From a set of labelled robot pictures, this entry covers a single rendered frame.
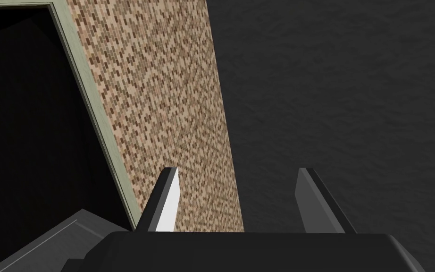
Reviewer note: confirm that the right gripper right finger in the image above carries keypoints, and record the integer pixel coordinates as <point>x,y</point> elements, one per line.
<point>317,211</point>

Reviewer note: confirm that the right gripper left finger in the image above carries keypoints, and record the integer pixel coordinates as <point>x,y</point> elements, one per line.
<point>162,207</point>

